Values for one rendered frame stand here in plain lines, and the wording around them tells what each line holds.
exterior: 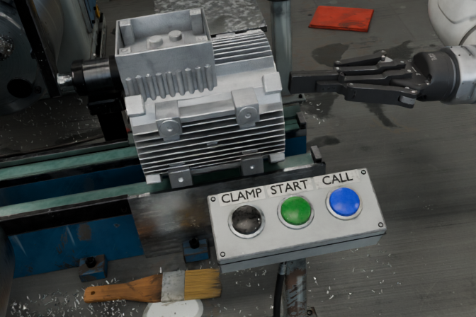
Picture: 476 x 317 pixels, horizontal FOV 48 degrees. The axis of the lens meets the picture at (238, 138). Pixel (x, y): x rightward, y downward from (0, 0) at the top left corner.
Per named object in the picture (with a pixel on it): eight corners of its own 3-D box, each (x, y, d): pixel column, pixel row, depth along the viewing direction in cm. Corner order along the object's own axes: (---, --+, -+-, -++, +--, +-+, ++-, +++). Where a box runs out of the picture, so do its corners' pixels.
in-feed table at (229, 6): (166, 88, 121) (156, 43, 113) (161, 33, 142) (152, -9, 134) (270, 71, 122) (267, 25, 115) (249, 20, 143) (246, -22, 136)
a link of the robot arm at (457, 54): (503, 63, 75) (464, 65, 74) (481, 115, 81) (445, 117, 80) (470, 33, 82) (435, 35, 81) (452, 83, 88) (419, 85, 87)
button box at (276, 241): (219, 275, 55) (217, 261, 51) (209, 211, 59) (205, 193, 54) (378, 245, 57) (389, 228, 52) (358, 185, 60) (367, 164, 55)
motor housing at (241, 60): (151, 210, 75) (120, 100, 63) (147, 129, 90) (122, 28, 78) (289, 185, 77) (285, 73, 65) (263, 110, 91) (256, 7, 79)
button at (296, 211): (283, 231, 53) (285, 226, 52) (277, 204, 55) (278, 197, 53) (312, 226, 53) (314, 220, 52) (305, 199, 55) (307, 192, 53)
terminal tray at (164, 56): (127, 106, 69) (114, 58, 64) (127, 64, 77) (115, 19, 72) (219, 90, 70) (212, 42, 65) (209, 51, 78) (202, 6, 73)
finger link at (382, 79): (404, 90, 81) (408, 95, 80) (333, 95, 79) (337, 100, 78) (410, 67, 78) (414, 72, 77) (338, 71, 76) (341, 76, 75)
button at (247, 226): (234, 240, 53) (234, 235, 51) (229, 213, 54) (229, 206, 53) (264, 235, 53) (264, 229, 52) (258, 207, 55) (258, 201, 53)
